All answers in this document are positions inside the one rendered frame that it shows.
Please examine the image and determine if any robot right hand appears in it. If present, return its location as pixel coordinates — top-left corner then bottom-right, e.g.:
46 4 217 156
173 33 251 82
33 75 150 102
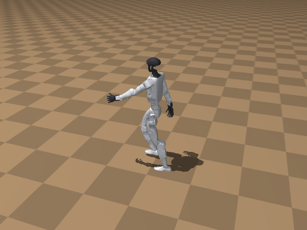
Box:
166 103 174 117

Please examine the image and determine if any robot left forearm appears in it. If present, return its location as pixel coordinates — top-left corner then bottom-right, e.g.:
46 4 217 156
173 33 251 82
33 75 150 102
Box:
115 89 134 100

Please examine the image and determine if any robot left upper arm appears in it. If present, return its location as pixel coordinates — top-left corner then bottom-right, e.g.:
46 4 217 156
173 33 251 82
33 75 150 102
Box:
132 80 154 96

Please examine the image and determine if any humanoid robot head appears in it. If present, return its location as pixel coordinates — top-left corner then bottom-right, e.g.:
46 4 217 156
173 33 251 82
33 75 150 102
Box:
146 57 161 78

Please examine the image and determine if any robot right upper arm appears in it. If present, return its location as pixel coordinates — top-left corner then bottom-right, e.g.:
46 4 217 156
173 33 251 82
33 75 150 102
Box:
160 72 168 94

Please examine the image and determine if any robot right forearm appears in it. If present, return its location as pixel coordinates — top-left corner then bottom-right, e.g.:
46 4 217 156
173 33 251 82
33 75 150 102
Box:
164 90 173 106

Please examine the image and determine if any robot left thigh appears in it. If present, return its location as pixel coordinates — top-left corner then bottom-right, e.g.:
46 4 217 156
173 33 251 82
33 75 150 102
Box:
146 114 165 147

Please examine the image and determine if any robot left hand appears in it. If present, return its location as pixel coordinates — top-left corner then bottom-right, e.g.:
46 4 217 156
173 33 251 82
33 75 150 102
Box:
107 93 119 103

